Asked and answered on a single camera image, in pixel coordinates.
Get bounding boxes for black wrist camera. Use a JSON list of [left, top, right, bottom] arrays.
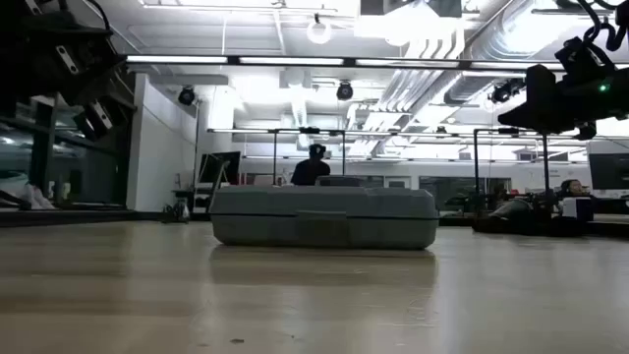
[[29, 29, 117, 94], [554, 36, 616, 83]]

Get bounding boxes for white round ceiling fixture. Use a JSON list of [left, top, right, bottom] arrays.
[[307, 19, 333, 45]]

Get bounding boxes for black background rig frame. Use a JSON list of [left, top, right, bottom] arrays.
[[272, 126, 346, 186], [473, 126, 551, 217]]

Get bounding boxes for black right camera cable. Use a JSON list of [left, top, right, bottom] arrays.
[[574, 0, 629, 53]]

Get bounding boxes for white stepladder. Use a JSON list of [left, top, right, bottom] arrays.
[[194, 159, 230, 215]]

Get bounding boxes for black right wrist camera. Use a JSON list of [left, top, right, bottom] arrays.
[[554, 36, 616, 83]]

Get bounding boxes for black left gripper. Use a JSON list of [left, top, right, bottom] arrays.
[[0, 73, 118, 144]]

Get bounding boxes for white cloth bundle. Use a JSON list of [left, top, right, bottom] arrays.
[[0, 171, 56, 211]]

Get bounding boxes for white box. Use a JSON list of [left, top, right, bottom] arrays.
[[562, 196, 595, 222]]

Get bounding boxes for black work gloves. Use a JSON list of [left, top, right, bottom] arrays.
[[472, 196, 591, 236]]

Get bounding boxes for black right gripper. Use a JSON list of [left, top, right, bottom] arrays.
[[496, 63, 615, 135]]

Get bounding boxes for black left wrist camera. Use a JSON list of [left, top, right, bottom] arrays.
[[29, 29, 117, 94]]

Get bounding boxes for black computer monitor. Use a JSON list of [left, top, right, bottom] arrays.
[[199, 150, 242, 186], [588, 152, 629, 191]]

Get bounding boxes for grey plastic tool case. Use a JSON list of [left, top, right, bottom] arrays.
[[209, 185, 440, 251]]

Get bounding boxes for person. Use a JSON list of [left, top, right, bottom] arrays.
[[559, 178, 591, 199], [290, 144, 331, 187]]

